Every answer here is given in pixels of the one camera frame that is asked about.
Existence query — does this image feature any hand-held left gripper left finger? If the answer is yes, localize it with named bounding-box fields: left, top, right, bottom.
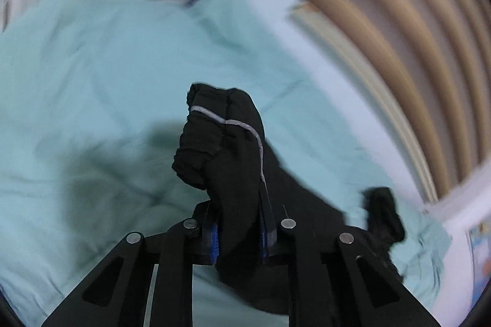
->
left=40, top=198, right=220, bottom=327

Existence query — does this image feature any brown striped window blind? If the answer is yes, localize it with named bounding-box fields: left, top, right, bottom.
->
left=292, top=0, right=491, bottom=205

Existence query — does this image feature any teal quilt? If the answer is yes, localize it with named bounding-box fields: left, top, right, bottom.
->
left=0, top=0, right=453, bottom=327

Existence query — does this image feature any wall map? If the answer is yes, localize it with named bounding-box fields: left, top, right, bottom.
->
left=466, top=220, right=491, bottom=308

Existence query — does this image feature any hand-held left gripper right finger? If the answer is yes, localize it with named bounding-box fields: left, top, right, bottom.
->
left=258, top=192, right=442, bottom=327

